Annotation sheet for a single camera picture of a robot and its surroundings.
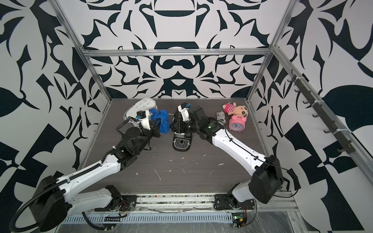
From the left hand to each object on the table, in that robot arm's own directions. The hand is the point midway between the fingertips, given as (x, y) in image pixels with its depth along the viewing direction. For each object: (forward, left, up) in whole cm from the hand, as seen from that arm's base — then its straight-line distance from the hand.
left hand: (159, 115), depth 74 cm
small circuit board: (-42, -38, -29) cm, 64 cm away
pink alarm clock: (+7, -47, -20) cm, 51 cm away
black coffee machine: (-9, -11, +3) cm, 15 cm away
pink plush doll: (+19, -51, -21) cm, 59 cm away
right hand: (-3, -6, -3) cm, 8 cm away
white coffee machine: (+12, +10, -5) cm, 16 cm away
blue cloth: (-1, -2, +2) cm, 4 cm away
